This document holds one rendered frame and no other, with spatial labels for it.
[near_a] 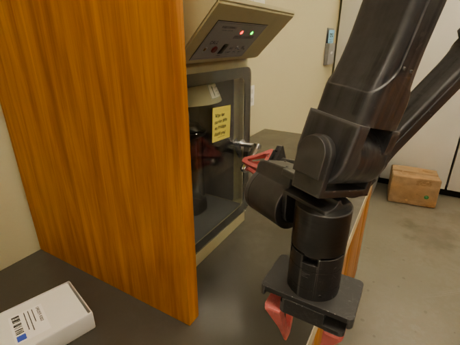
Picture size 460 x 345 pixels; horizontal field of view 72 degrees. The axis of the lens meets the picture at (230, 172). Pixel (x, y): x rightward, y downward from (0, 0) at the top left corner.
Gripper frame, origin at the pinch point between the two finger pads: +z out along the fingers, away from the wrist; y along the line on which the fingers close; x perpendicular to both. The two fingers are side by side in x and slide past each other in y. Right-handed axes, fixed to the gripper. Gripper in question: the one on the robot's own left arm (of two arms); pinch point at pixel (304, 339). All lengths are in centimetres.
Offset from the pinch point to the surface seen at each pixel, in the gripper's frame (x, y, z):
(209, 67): -28, 32, -29
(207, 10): -13.6, 22.9, -38.5
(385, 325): -124, -17, 110
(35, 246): -6, 75, 18
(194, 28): -13.6, 25.3, -36.1
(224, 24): -19.5, 23.6, -36.9
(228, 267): -24.0, 25.0, 16.5
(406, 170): -306, -13, 83
